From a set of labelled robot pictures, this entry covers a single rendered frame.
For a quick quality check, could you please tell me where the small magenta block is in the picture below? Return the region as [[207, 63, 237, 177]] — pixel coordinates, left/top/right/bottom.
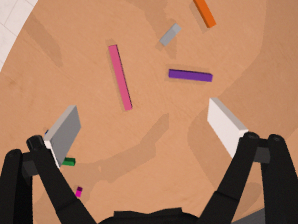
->
[[76, 186, 83, 197]]

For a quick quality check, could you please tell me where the purple rod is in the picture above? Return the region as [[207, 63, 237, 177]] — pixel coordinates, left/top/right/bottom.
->
[[168, 69, 213, 82]]

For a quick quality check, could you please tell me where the green rod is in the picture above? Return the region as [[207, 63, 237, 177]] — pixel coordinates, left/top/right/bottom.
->
[[62, 157, 76, 166]]

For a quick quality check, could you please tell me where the pink rod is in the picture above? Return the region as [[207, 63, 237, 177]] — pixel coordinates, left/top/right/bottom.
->
[[108, 44, 132, 111]]

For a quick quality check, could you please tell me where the orange rod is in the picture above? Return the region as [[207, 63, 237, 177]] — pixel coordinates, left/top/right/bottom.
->
[[193, 0, 216, 28]]

